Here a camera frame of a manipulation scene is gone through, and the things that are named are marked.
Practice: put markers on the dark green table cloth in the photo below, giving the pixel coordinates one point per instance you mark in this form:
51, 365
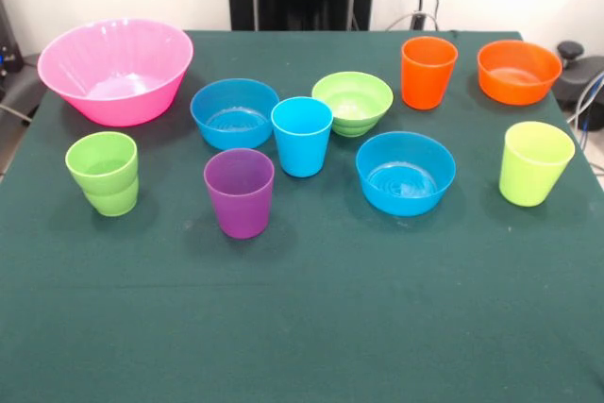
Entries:
302, 304

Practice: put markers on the orange cup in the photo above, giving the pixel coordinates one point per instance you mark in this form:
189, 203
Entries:
427, 87

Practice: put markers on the orange bowl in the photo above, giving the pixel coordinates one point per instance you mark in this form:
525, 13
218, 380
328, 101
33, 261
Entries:
516, 91

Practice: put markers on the purple cup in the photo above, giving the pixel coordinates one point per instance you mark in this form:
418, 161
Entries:
240, 209

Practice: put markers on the yellow-green cup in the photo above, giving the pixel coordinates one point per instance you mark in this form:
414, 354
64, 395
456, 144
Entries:
528, 181

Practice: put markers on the green bowl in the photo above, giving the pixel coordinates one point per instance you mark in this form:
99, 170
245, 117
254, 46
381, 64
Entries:
363, 101

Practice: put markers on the black device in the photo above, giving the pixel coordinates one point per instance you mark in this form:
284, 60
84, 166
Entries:
9, 58

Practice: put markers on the large pink bowl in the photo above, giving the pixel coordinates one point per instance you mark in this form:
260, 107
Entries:
71, 72

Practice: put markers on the black plug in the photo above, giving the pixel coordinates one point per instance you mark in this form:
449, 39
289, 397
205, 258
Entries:
418, 21

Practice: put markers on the blue cup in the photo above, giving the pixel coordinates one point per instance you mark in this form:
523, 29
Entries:
302, 153

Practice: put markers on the black office chair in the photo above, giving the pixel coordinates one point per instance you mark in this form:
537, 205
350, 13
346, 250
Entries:
580, 77

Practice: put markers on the blue bowl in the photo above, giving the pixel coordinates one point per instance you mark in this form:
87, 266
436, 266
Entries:
226, 134
406, 200

